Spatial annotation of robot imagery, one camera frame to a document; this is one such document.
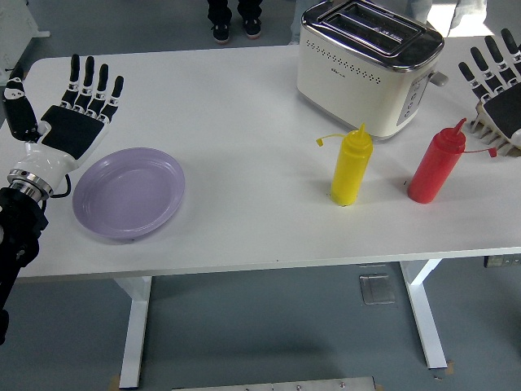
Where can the metal base plate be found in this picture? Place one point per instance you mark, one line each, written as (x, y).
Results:
(285, 385)

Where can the table control box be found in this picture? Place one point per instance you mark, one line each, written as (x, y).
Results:
(502, 261)

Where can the metal toast rack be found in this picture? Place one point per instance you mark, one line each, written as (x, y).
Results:
(506, 148)

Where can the yellow squeeze bottle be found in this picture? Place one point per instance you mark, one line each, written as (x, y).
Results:
(350, 171)

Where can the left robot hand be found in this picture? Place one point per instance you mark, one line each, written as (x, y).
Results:
(69, 134)

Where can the white equipment cabinet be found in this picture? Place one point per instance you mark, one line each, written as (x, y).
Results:
(16, 24)

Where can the metal floor outlet cover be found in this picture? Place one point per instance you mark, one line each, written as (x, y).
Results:
(377, 289)

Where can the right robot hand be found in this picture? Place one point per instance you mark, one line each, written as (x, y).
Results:
(502, 110)

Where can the cream and chrome toaster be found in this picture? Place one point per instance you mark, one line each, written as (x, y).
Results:
(346, 81)

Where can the purple plate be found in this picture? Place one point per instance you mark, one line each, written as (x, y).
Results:
(128, 193)

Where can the red squeeze bottle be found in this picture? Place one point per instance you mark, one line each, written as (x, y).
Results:
(433, 171)

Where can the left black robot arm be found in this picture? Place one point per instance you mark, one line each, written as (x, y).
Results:
(20, 228)

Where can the white table leg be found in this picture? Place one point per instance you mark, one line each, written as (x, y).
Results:
(136, 326)
(425, 317)

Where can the brown floor tape piece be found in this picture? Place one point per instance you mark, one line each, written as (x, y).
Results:
(114, 382)
(450, 367)

